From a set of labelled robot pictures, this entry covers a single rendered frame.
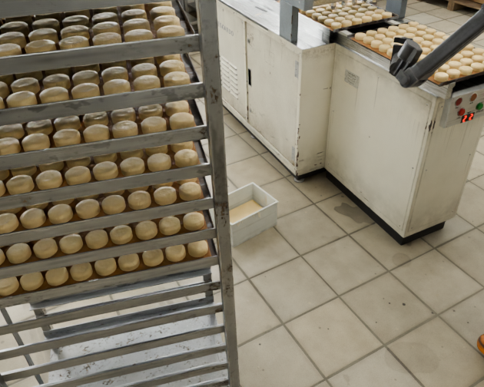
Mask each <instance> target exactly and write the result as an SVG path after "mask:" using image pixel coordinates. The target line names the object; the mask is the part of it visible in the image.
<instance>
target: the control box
mask: <svg viewBox="0 0 484 387"><path fill-rule="evenodd" d="M474 94H477V97H476V99H475V100H474V101H471V97H472V96H473V95H474ZM459 98H462V102H461V104H460V105H458V106H456V101H457V100H458V99H459ZM479 103H483V107H482V109H481V110H477V109H476V107H477V105H478V104H479ZM462 108H463V109H465V114H464V115H462V116H459V115H458V113H459V111H460V110H461V109H462ZM471 114H473V116H472V115H471ZM470 115H471V116H472V119H475V118H478V117H481V116H484V84H481V85H477V86H475V87H472V88H467V89H464V90H461V91H457V92H454V93H451V97H450V98H449V99H446V100H445V104H444V107H443V112H442V116H441V119H440V122H439V126H440V127H443V128H447V127H451V126H453V125H456V124H460V123H463V118H464V117H465V116H467V117H465V118H466V120H465V119H464V122H466V121H470V120H469V118H470ZM470 119H471V118H470ZM472 119H471V120H472Z"/></svg>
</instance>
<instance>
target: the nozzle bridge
mask: <svg viewBox="0 0 484 387"><path fill-rule="evenodd" d="M343 1H347V0H280V36H281V37H282V38H284V39H286V40H288V41H289V42H295V41H297V40H298V21H299V9H301V10H303V11H309V10H313V7H315V6H319V5H327V4H331V3H335V2H343ZM407 1H408V0H386V10H387V11H389V12H392V13H395V14H397V15H399V18H398V19H402V18H405V14H406V6H407Z"/></svg>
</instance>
